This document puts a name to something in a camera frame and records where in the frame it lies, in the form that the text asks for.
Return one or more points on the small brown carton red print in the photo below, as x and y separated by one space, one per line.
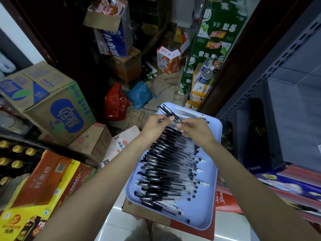
92 141

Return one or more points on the person's right forearm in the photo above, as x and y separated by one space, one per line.
253 195

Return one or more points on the row of yellow-capped dark bottles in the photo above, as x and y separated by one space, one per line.
17 158

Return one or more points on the person's left thumb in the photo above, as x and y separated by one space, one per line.
167 125

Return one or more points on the person's right hand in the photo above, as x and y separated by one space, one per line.
198 133

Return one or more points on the plain brown cardboard box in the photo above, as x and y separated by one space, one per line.
126 65

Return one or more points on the large brown carton blue print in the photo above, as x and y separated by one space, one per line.
55 107

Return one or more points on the person's left forearm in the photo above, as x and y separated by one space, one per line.
100 190

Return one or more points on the tall green and white carton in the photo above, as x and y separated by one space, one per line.
218 30

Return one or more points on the red plastic bag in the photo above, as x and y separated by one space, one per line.
115 102

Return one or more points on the black gel pen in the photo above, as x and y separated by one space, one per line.
171 112
163 110

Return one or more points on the small yellow carton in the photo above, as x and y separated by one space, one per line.
150 29

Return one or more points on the white and orange open carton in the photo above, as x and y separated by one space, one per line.
169 60

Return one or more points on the yellow and white open carton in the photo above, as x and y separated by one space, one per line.
199 91

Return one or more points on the purple gift box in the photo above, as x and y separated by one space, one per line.
288 183

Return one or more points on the person's right thumb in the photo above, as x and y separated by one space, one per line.
181 126

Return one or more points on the clear uncapped pen barrel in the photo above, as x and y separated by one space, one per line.
190 113

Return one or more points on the dark wooden door frame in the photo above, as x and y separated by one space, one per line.
250 47

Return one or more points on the light blue plastic tray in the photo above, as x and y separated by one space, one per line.
203 198

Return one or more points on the orange drink carton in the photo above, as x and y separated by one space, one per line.
42 180

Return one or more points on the person's left hand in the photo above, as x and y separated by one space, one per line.
153 127

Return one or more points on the dark red drink carton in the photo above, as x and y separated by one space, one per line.
75 183

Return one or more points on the clear water bottle white cap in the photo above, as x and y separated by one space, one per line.
208 62
206 75

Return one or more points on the white carton peach print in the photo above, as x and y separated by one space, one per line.
120 145

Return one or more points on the grey metal shelf rack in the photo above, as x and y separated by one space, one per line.
288 92

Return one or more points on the red gift box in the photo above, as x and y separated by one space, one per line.
228 200

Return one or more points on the blue and white open carton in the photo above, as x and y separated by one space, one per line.
115 35

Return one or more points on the row of black-capped pens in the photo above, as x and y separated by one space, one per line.
168 170

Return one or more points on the black and green flat packets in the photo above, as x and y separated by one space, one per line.
148 70

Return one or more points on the blue plastic bag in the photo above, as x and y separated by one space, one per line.
139 95

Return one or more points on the yellow drink carton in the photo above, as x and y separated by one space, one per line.
30 215

